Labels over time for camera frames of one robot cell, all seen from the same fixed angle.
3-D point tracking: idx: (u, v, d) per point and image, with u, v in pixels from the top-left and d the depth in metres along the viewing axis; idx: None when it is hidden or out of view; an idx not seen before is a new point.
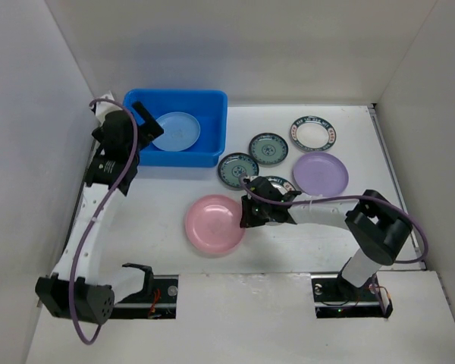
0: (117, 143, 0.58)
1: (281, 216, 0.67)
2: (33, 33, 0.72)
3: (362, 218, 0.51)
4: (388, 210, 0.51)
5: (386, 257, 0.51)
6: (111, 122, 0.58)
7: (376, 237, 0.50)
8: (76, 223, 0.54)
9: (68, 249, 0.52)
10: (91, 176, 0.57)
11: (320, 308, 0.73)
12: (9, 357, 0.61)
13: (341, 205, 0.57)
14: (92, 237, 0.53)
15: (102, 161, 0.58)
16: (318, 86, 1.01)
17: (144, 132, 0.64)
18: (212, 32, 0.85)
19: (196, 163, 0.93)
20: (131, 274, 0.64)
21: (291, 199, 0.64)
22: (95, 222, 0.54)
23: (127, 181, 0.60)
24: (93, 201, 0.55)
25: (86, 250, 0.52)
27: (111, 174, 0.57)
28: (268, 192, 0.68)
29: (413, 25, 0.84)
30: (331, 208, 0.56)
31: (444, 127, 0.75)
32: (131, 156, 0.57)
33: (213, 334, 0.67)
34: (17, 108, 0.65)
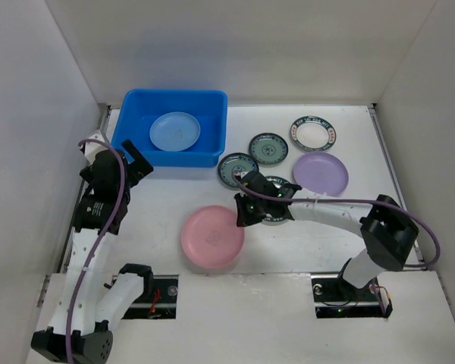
0: (108, 183, 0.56)
1: (278, 212, 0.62)
2: (33, 34, 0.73)
3: (375, 225, 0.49)
4: (400, 216, 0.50)
5: (396, 265, 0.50)
6: (100, 163, 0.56)
7: (387, 246, 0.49)
8: (67, 273, 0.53)
9: (62, 301, 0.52)
10: (79, 220, 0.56)
11: (320, 308, 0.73)
12: (9, 356, 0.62)
13: (352, 208, 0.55)
14: (86, 287, 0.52)
15: (91, 203, 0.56)
16: (318, 86, 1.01)
17: (133, 170, 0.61)
18: (211, 32, 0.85)
19: (197, 163, 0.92)
20: (131, 284, 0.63)
21: (290, 195, 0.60)
22: (88, 271, 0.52)
23: (117, 221, 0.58)
24: (83, 249, 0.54)
25: (80, 301, 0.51)
27: (100, 218, 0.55)
28: (264, 187, 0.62)
29: (413, 23, 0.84)
30: (341, 212, 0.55)
31: (444, 126, 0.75)
32: (119, 199, 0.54)
33: (213, 333, 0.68)
34: (17, 108, 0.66)
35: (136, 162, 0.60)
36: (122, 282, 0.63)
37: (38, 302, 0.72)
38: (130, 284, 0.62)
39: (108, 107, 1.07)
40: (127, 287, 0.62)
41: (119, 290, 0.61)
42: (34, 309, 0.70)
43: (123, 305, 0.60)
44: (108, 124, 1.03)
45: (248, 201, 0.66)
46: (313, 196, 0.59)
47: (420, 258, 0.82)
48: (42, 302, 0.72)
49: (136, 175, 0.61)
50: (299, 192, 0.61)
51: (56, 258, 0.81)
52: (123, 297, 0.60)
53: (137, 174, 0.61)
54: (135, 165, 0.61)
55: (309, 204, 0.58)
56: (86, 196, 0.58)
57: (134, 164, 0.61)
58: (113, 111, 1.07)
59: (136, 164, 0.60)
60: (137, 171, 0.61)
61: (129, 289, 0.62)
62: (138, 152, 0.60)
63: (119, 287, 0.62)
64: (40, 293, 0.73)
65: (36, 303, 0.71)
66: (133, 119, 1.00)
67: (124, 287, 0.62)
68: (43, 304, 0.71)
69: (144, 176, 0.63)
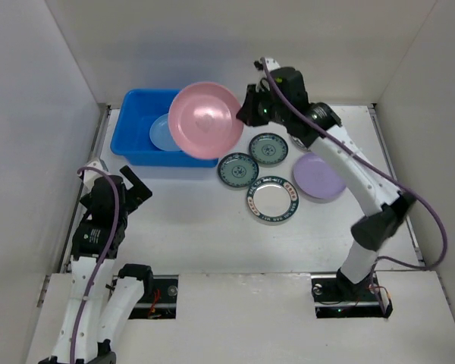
0: (105, 205, 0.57)
1: (295, 131, 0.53)
2: (33, 34, 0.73)
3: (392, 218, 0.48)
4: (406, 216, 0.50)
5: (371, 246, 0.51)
6: (97, 188, 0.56)
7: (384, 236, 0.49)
8: (69, 302, 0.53)
9: (64, 330, 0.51)
10: (76, 247, 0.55)
11: (319, 308, 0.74)
12: (9, 357, 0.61)
13: (379, 184, 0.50)
14: (87, 315, 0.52)
15: (87, 230, 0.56)
16: (318, 86, 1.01)
17: (132, 196, 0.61)
18: (211, 31, 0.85)
19: (196, 164, 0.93)
20: (130, 293, 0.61)
21: (327, 129, 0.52)
22: (88, 300, 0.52)
23: (114, 246, 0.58)
24: (83, 276, 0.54)
25: (82, 330, 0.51)
27: (98, 243, 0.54)
28: (296, 97, 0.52)
29: (413, 24, 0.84)
30: (367, 183, 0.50)
31: (444, 126, 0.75)
32: (115, 221, 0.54)
33: (213, 333, 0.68)
34: (17, 108, 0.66)
35: (134, 188, 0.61)
36: (120, 290, 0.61)
37: (38, 302, 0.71)
38: (130, 292, 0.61)
39: (108, 107, 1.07)
40: (127, 296, 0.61)
41: (118, 300, 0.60)
42: (34, 309, 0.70)
43: (123, 319, 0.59)
44: (108, 124, 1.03)
45: (265, 99, 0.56)
46: (349, 144, 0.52)
47: (420, 258, 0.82)
48: (42, 302, 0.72)
49: (136, 200, 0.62)
50: (334, 127, 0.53)
51: (55, 257, 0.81)
52: (123, 309, 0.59)
53: (136, 199, 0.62)
54: (133, 190, 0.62)
55: (340, 152, 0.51)
56: (83, 221, 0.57)
57: (133, 190, 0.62)
58: (113, 111, 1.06)
59: (135, 189, 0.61)
60: (135, 196, 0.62)
61: (128, 298, 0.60)
62: (136, 178, 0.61)
63: (118, 297, 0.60)
64: (40, 293, 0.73)
65: (36, 304, 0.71)
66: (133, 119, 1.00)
67: (123, 296, 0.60)
68: (43, 304, 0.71)
69: (142, 202, 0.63)
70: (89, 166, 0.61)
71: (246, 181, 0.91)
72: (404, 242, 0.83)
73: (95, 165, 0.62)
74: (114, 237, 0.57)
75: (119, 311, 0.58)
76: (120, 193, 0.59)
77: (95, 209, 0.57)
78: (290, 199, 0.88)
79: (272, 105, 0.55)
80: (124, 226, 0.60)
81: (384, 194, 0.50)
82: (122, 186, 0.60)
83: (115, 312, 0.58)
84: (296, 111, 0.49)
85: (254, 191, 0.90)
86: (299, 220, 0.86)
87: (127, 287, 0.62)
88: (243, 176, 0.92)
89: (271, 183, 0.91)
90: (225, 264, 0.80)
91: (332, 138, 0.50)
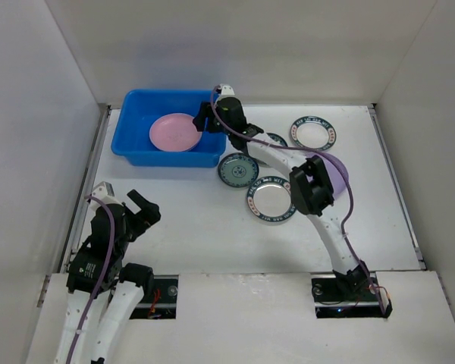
0: (104, 237, 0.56)
1: (237, 145, 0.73)
2: (34, 36, 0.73)
3: (302, 176, 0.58)
4: (324, 177, 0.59)
5: (305, 208, 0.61)
6: (97, 222, 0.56)
7: (306, 193, 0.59)
8: (63, 333, 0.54)
9: (58, 359, 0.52)
10: (72, 280, 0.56)
11: (319, 308, 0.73)
12: (10, 357, 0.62)
13: (291, 158, 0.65)
14: (80, 346, 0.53)
15: (83, 264, 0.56)
16: (318, 86, 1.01)
17: (138, 221, 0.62)
18: (211, 32, 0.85)
19: (197, 163, 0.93)
20: (129, 300, 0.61)
21: (252, 135, 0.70)
22: (81, 334, 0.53)
23: (109, 278, 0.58)
24: (77, 309, 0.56)
25: (74, 360, 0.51)
27: (92, 278, 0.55)
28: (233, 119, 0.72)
29: (412, 25, 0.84)
30: (282, 159, 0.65)
31: (444, 126, 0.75)
32: (109, 255, 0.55)
33: (213, 332, 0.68)
34: (17, 109, 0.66)
35: (142, 211, 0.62)
36: (119, 297, 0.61)
37: (38, 302, 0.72)
38: (127, 300, 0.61)
39: (108, 107, 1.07)
40: (123, 306, 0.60)
41: (114, 312, 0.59)
42: (34, 308, 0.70)
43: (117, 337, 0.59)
44: (108, 124, 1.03)
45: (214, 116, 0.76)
46: (270, 141, 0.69)
47: (421, 258, 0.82)
48: (42, 302, 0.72)
49: (142, 223, 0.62)
50: (259, 135, 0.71)
51: (56, 258, 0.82)
52: (120, 321, 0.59)
53: (143, 222, 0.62)
54: (141, 214, 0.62)
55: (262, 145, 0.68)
56: (81, 252, 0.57)
57: (139, 214, 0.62)
58: (113, 111, 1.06)
59: (142, 213, 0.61)
60: (143, 219, 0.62)
61: (125, 309, 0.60)
62: (143, 202, 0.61)
63: (116, 309, 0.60)
64: (40, 293, 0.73)
65: (36, 304, 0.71)
66: (133, 119, 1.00)
67: (120, 306, 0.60)
68: (43, 304, 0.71)
69: (149, 224, 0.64)
70: (95, 192, 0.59)
71: (246, 181, 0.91)
72: (404, 242, 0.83)
73: (101, 190, 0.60)
74: (109, 271, 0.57)
75: (114, 324, 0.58)
76: (123, 223, 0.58)
77: (95, 240, 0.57)
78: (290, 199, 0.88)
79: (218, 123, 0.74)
80: (121, 254, 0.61)
81: (294, 163, 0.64)
82: (122, 217, 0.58)
83: (111, 327, 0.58)
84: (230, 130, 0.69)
85: (254, 191, 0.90)
86: (299, 221, 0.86)
87: (125, 295, 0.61)
88: (243, 176, 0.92)
89: (271, 183, 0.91)
90: (225, 264, 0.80)
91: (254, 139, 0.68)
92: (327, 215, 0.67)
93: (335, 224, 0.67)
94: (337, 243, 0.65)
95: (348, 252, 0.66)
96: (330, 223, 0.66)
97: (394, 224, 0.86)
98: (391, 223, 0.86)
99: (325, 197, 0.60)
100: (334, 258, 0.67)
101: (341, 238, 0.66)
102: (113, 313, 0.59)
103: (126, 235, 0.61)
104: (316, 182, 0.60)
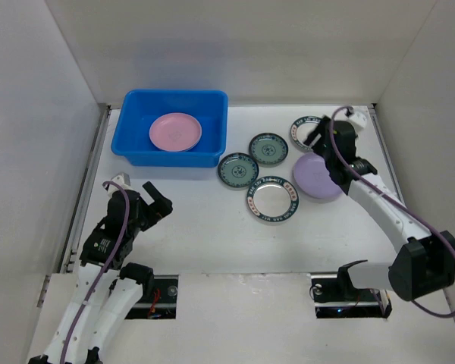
0: (117, 219, 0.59)
1: (338, 178, 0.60)
2: (34, 36, 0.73)
3: (422, 254, 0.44)
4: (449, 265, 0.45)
5: (405, 293, 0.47)
6: (113, 202, 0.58)
7: (415, 277, 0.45)
8: (69, 305, 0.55)
9: (59, 331, 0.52)
10: (86, 253, 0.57)
11: (319, 308, 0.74)
12: (10, 356, 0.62)
13: (410, 223, 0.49)
14: (83, 321, 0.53)
15: (98, 239, 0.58)
16: (318, 86, 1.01)
17: (151, 212, 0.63)
18: (211, 32, 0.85)
19: (197, 163, 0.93)
20: (129, 296, 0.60)
21: (362, 173, 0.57)
22: (87, 306, 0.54)
23: (120, 257, 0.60)
24: (86, 283, 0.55)
25: (75, 334, 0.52)
27: (105, 254, 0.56)
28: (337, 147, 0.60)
29: (412, 25, 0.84)
30: (395, 219, 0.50)
31: (444, 127, 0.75)
32: (122, 233, 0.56)
33: (213, 332, 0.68)
34: (17, 110, 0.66)
35: (155, 202, 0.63)
36: (119, 292, 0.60)
37: (38, 302, 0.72)
38: (127, 296, 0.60)
39: (108, 107, 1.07)
40: (123, 300, 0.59)
41: (114, 305, 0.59)
42: (34, 308, 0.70)
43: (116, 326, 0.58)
44: (108, 124, 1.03)
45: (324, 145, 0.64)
46: (382, 187, 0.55)
47: None
48: (42, 302, 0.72)
49: (155, 214, 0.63)
50: (371, 175, 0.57)
51: (56, 258, 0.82)
52: (118, 314, 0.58)
53: (155, 213, 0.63)
54: (154, 205, 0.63)
55: (371, 192, 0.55)
56: (96, 230, 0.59)
57: (153, 205, 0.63)
58: (113, 111, 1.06)
59: (155, 205, 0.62)
60: (155, 211, 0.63)
61: (124, 303, 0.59)
62: (157, 193, 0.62)
63: (116, 301, 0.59)
64: (40, 293, 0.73)
65: (36, 303, 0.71)
66: (133, 119, 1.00)
67: (120, 300, 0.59)
68: (43, 304, 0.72)
69: (161, 216, 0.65)
70: (114, 179, 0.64)
71: (246, 181, 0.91)
72: None
73: (119, 179, 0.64)
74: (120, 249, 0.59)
75: (113, 317, 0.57)
76: (136, 208, 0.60)
77: (109, 220, 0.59)
78: (290, 199, 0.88)
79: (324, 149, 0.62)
80: (133, 237, 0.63)
81: (415, 230, 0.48)
82: (136, 201, 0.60)
83: (110, 318, 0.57)
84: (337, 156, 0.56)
85: (254, 191, 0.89)
86: (299, 221, 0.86)
87: (125, 290, 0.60)
88: (243, 177, 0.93)
89: (271, 183, 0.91)
90: (225, 264, 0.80)
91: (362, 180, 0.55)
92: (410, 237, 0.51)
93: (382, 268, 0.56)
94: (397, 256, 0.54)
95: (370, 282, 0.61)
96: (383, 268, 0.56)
97: None
98: None
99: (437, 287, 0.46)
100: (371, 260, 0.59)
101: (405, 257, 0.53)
102: (112, 305, 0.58)
103: (139, 222, 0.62)
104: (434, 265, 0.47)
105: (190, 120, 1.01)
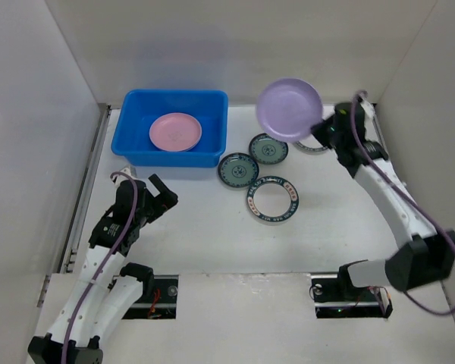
0: (126, 206, 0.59)
1: (346, 161, 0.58)
2: (34, 35, 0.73)
3: (425, 249, 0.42)
4: (447, 261, 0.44)
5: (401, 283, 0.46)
6: (122, 189, 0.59)
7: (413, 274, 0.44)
8: (75, 286, 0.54)
9: (64, 310, 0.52)
10: (95, 236, 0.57)
11: (319, 308, 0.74)
12: (10, 356, 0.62)
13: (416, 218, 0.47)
14: (89, 301, 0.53)
15: (108, 223, 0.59)
16: (318, 86, 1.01)
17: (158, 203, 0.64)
18: (211, 32, 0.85)
19: (197, 163, 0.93)
20: (130, 290, 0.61)
21: (373, 158, 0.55)
22: (94, 286, 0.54)
23: (127, 243, 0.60)
24: (93, 264, 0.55)
25: (80, 312, 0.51)
27: (114, 236, 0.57)
28: (349, 130, 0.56)
29: (413, 24, 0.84)
30: (401, 214, 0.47)
31: (444, 126, 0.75)
32: (130, 220, 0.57)
33: (213, 332, 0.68)
34: (17, 110, 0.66)
35: (161, 195, 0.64)
36: (120, 287, 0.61)
37: (38, 302, 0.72)
38: (128, 291, 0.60)
39: (108, 107, 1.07)
40: (124, 294, 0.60)
41: (114, 299, 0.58)
42: (35, 308, 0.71)
43: (117, 318, 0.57)
44: (108, 124, 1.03)
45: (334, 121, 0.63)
46: (392, 176, 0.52)
47: None
48: (42, 302, 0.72)
49: (161, 206, 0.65)
50: (383, 161, 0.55)
51: (56, 258, 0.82)
52: (119, 306, 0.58)
53: (161, 205, 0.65)
54: (160, 197, 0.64)
55: (381, 180, 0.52)
56: (105, 216, 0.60)
57: (159, 197, 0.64)
58: (113, 111, 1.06)
59: (161, 197, 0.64)
60: (161, 202, 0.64)
61: (126, 297, 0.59)
62: (163, 186, 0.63)
63: (116, 295, 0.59)
64: (40, 293, 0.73)
65: (36, 304, 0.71)
66: (133, 119, 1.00)
67: (121, 295, 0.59)
68: (43, 305, 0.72)
69: (166, 208, 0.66)
70: (120, 171, 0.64)
71: (246, 181, 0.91)
72: None
73: (126, 171, 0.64)
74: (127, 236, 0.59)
75: (114, 309, 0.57)
76: (142, 197, 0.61)
77: (117, 207, 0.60)
78: (290, 199, 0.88)
79: (338, 128, 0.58)
80: (139, 227, 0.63)
81: (419, 227, 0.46)
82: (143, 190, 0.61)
83: (111, 309, 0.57)
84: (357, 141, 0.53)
85: (254, 191, 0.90)
86: (298, 221, 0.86)
87: (126, 286, 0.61)
88: (243, 176, 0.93)
89: (271, 183, 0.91)
90: (225, 264, 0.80)
91: (374, 167, 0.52)
92: None
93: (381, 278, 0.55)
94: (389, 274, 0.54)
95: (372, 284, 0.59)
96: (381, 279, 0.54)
97: None
98: None
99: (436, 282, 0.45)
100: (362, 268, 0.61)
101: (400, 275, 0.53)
102: (112, 299, 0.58)
103: (145, 211, 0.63)
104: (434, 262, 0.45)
105: (190, 119, 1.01)
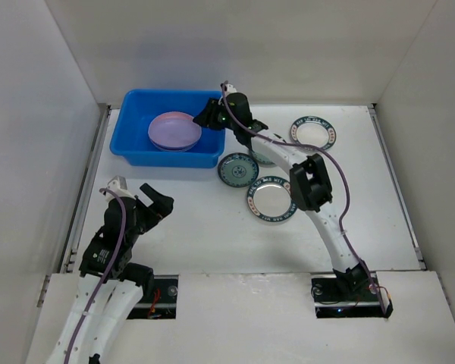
0: (115, 228, 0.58)
1: (243, 139, 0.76)
2: (34, 35, 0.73)
3: (302, 171, 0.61)
4: (324, 174, 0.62)
5: (304, 204, 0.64)
6: (110, 211, 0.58)
7: (305, 190, 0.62)
8: (70, 315, 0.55)
9: (61, 341, 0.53)
10: (85, 265, 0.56)
11: (319, 309, 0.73)
12: (10, 356, 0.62)
13: (293, 155, 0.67)
14: (83, 330, 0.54)
15: (97, 249, 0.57)
16: (318, 86, 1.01)
17: (151, 215, 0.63)
18: (211, 32, 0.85)
19: (195, 164, 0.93)
20: (127, 300, 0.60)
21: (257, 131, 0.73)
22: (87, 315, 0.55)
23: (119, 266, 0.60)
24: (86, 293, 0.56)
25: (76, 343, 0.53)
27: (105, 264, 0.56)
28: (243, 114, 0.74)
29: (412, 25, 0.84)
30: (283, 155, 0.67)
31: (444, 125, 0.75)
32: (120, 243, 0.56)
33: (213, 332, 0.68)
34: (17, 109, 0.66)
35: (154, 204, 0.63)
36: (118, 296, 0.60)
37: (38, 302, 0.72)
38: (126, 300, 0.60)
39: (108, 107, 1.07)
40: (122, 305, 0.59)
41: (114, 309, 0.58)
42: (34, 308, 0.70)
43: (116, 329, 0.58)
44: (108, 124, 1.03)
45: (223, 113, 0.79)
46: (273, 136, 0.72)
47: (421, 258, 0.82)
48: (42, 302, 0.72)
49: (155, 216, 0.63)
50: (265, 131, 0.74)
51: (56, 258, 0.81)
52: (118, 318, 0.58)
53: (156, 215, 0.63)
54: (154, 207, 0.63)
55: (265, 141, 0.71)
56: (95, 240, 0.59)
57: (152, 207, 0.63)
58: (113, 111, 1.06)
59: (155, 206, 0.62)
60: (155, 212, 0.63)
61: (123, 308, 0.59)
62: (155, 196, 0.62)
63: (115, 305, 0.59)
64: (40, 293, 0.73)
65: (36, 304, 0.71)
66: (133, 119, 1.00)
67: (120, 304, 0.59)
68: (43, 304, 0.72)
69: (162, 217, 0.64)
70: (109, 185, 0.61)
71: (246, 181, 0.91)
72: (403, 242, 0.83)
73: (114, 183, 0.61)
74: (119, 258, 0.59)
75: (113, 323, 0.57)
76: (133, 216, 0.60)
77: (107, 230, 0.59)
78: (290, 199, 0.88)
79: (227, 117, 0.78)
80: (133, 243, 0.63)
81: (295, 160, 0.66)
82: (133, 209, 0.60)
83: (110, 323, 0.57)
84: (240, 125, 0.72)
85: (254, 191, 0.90)
86: (299, 221, 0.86)
87: (123, 294, 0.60)
88: (243, 177, 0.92)
89: (271, 183, 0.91)
90: (225, 264, 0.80)
91: (258, 135, 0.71)
92: (325, 211, 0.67)
93: (333, 221, 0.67)
94: (336, 240, 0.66)
95: (346, 249, 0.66)
96: (328, 220, 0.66)
97: (394, 224, 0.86)
98: (391, 223, 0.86)
99: (324, 195, 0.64)
100: (334, 257, 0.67)
101: (340, 235, 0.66)
102: (111, 309, 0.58)
103: (137, 227, 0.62)
104: (315, 179, 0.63)
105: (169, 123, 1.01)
